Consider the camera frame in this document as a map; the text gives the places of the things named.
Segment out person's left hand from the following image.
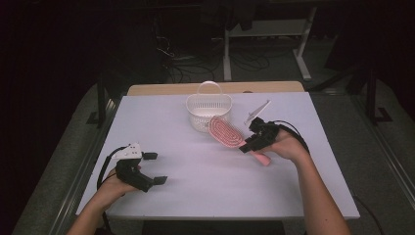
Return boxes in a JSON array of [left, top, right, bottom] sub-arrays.
[[97, 165, 142, 210]]

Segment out white plastic basket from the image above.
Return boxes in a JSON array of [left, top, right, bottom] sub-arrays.
[[185, 80, 233, 133]]

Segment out wooden table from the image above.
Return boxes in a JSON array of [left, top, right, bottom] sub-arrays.
[[126, 80, 305, 97]]

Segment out pink hairbrush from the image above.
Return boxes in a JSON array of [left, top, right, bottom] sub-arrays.
[[207, 116, 272, 166]]

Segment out person's right hand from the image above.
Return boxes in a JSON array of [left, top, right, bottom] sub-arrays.
[[257, 128, 311, 164]]

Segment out black metal stand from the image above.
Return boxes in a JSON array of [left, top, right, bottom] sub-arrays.
[[86, 76, 114, 129], [344, 63, 394, 125]]

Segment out metal floor rail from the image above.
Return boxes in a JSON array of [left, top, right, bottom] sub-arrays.
[[351, 94, 415, 210], [48, 96, 122, 235]]

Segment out tangle of floor cables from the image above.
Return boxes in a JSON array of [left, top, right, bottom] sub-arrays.
[[153, 19, 224, 83]]

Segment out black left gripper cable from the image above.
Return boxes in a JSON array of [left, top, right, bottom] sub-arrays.
[[96, 146, 127, 235]]

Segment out white metal table frame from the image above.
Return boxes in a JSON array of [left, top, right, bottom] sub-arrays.
[[223, 6, 318, 82]]

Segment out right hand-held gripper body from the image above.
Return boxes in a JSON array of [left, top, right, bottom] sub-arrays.
[[244, 99, 282, 154]]

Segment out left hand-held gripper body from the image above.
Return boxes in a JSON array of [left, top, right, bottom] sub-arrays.
[[112, 142, 155, 193]]

